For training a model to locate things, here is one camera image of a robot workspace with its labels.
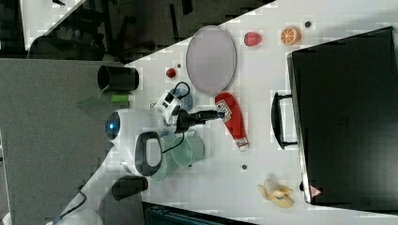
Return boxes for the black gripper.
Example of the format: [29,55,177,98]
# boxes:
[176,110,224,134]

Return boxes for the red plush ketchup bottle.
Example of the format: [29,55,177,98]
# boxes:
[215,93,249,152]

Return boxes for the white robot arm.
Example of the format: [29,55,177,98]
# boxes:
[105,107,224,176]

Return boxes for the blue bowl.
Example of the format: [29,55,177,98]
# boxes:
[170,87,193,112]

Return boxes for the green metal mug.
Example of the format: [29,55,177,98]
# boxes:
[171,129,205,167]

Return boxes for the dark red plush strawberry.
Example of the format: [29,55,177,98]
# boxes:
[166,68,176,78]

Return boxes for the lilac oval plate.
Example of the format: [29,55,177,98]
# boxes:
[186,25,237,96]

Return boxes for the green apple toy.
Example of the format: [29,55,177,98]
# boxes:
[111,94,130,103]

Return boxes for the pink plush strawberry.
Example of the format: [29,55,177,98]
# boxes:
[244,32,262,47]

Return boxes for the black cylinder cup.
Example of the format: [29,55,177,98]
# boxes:
[98,66,139,91]

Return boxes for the plush peeled banana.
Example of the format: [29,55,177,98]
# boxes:
[257,179,294,208]

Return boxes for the orange slice toy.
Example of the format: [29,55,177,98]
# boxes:
[280,26,301,45]

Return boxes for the black toaster oven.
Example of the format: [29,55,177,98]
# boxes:
[286,26,398,215]

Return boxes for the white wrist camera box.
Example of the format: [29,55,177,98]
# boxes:
[153,91,181,124]

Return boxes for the black camera cable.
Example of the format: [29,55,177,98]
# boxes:
[149,81,191,154]

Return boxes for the dark cylinder post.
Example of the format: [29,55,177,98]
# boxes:
[111,175,148,201]

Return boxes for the blue metal frame rail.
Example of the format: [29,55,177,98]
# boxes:
[143,202,254,225]

